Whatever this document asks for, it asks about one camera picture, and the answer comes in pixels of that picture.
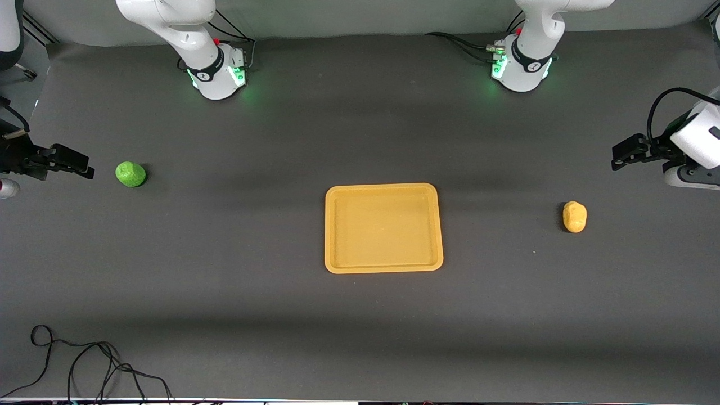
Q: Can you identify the green apple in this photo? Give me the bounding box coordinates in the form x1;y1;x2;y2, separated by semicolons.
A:
115;161;147;188

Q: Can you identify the yellow potato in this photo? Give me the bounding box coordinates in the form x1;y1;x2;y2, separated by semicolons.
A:
562;201;588;233

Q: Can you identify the yellow plastic tray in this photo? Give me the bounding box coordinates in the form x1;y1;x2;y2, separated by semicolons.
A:
324;182;444;275

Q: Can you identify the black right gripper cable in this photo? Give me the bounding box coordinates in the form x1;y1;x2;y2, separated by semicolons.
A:
0;96;30;137

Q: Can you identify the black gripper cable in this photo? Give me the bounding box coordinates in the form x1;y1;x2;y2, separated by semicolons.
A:
0;96;30;137
646;87;720;148

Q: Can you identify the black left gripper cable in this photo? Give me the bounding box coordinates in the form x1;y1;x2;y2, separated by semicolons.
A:
646;87;720;148

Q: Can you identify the aluminium frame rail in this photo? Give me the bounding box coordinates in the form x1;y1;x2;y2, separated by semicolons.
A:
21;10;58;45

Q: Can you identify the loose black cable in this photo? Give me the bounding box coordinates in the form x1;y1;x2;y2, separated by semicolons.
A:
0;325;173;405

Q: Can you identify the black left arm base cable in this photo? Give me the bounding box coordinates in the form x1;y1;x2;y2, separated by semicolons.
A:
424;10;527;65

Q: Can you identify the black arm base cable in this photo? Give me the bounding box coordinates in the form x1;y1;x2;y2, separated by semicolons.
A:
177;8;257;72
424;10;527;65

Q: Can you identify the black right arm base cable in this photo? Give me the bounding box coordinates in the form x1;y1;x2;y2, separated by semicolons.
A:
177;8;257;72

